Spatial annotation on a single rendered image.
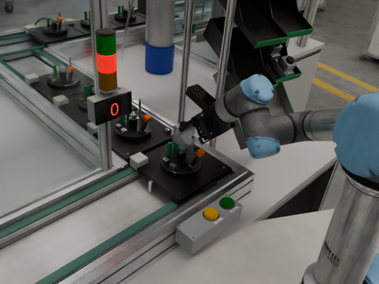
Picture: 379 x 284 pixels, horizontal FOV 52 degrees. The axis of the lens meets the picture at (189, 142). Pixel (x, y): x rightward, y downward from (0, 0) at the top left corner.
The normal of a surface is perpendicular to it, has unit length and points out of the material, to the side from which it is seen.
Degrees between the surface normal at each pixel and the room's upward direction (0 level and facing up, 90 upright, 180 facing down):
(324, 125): 87
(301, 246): 0
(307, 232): 0
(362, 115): 83
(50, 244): 0
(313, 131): 108
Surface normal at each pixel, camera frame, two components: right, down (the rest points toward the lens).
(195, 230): 0.08, -0.82
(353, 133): -0.91, 0.04
